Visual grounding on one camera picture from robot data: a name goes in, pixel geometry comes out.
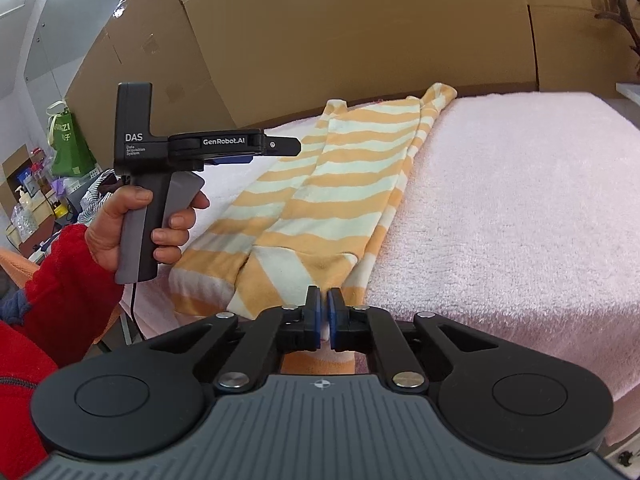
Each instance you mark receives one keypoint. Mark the large labelled cardboard box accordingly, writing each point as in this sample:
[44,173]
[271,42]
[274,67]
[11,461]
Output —
[350,35]

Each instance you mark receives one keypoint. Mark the black white striped garment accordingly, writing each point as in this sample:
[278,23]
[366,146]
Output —
[92,200]

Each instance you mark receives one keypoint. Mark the orange cloth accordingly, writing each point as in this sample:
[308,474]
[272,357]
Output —
[15,265]

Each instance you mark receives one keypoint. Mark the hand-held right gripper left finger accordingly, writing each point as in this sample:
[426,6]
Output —
[314,317]

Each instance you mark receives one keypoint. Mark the pink terry towel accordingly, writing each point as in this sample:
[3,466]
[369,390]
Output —
[500,210]

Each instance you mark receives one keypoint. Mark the green paper bag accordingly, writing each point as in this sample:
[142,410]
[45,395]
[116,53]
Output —
[70,145]

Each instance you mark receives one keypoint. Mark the red leafed potted plant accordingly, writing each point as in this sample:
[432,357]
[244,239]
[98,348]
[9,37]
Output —
[630,25]

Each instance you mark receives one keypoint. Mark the person's left forearm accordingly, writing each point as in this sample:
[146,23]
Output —
[70,290]

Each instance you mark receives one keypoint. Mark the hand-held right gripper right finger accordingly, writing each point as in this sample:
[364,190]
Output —
[335,320]

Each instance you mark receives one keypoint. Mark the person's red sweater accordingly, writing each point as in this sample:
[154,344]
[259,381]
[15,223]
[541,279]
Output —
[20,410]

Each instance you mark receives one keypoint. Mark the person's left hand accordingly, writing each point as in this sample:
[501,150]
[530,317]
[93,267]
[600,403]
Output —
[105,235]

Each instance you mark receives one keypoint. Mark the pile of assorted clutter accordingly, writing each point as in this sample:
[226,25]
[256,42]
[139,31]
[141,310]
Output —
[35,195]

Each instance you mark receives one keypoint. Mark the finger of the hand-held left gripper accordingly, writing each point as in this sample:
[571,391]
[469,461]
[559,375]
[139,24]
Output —
[285,146]

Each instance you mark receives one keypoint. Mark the orange white striped shirt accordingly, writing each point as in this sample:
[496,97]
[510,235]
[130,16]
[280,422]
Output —
[340,185]

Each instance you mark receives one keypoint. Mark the cardboard box with small sticker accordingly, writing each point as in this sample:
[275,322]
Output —
[150,50]

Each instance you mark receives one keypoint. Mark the cardboard box with taped flaps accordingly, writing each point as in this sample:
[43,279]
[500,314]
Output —
[575,40]

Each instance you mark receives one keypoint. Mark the white side table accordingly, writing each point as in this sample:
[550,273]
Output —
[630,90]

